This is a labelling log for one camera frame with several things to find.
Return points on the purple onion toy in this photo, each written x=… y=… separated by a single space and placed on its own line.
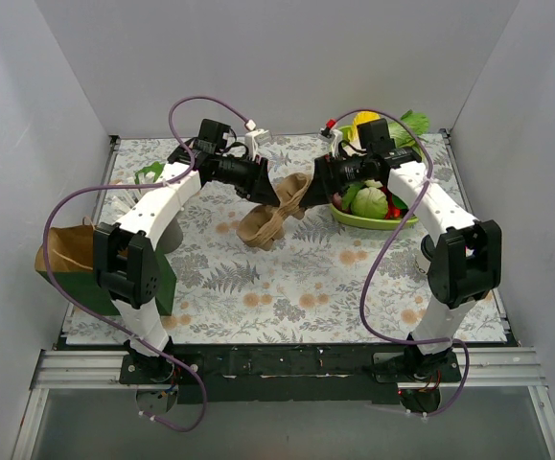
x=340 y=203

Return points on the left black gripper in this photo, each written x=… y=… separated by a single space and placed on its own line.
x=257 y=178

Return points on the yellow leafy vegetable toy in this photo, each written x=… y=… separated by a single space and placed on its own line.
x=362 y=117

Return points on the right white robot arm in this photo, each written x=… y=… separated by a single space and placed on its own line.
x=465 y=259

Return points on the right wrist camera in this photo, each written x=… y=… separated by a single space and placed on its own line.
x=334 y=137

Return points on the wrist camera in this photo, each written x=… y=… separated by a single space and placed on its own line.
x=255 y=138
x=334 y=137

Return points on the green plastic basket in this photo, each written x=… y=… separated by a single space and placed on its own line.
x=402 y=140

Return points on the brown green paper bag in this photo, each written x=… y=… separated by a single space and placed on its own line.
x=66 y=259

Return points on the white paper coffee cup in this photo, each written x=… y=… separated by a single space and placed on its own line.
x=422 y=263

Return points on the small bok choy toy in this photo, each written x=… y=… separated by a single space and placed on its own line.
x=149 y=174

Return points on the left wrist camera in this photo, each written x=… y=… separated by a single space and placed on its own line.
x=255 y=138

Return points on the brown pulp cup carrier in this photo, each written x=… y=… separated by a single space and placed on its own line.
x=264 y=224

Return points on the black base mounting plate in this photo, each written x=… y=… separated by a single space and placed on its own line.
x=287 y=372

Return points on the red pepper toy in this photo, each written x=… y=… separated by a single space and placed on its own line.
x=393 y=211

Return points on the aluminium frame rail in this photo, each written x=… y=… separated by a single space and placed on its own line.
x=505 y=367

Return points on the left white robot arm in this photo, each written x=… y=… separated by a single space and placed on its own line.
x=209 y=156

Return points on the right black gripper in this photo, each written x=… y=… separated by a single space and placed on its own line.
x=321 y=177

